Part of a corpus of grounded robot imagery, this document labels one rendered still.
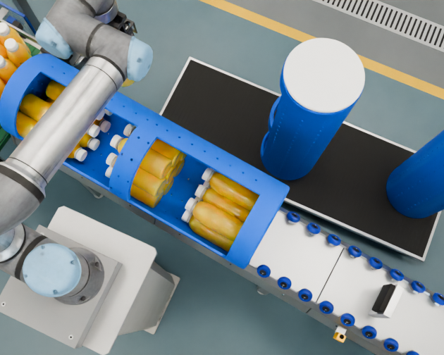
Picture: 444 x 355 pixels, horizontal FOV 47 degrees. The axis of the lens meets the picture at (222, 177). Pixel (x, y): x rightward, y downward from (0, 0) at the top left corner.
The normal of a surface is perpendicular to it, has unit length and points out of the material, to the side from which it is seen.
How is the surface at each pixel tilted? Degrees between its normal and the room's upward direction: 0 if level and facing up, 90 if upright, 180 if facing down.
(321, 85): 0
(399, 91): 0
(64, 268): 7
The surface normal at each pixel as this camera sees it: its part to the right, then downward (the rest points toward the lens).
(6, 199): 0.51, -0.04
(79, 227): 0.01, -0.25
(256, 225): -0.10, -0.07
